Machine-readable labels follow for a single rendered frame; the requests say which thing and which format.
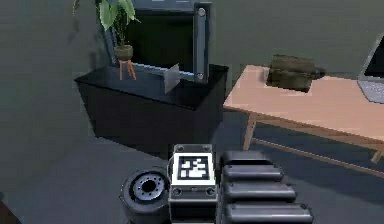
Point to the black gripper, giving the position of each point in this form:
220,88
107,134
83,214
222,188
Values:
146,196

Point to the black television stand cabinet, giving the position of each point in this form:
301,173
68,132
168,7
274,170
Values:
150,113

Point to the grey framed television set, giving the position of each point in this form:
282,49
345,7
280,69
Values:
166,40

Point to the dark olive first-aid kit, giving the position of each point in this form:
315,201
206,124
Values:
291,73

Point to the green house plant in pot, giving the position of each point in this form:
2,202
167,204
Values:
116,20

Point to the light wooden table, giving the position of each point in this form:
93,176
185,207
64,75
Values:
316,103

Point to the grey laptop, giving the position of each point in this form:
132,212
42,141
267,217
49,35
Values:
373,80

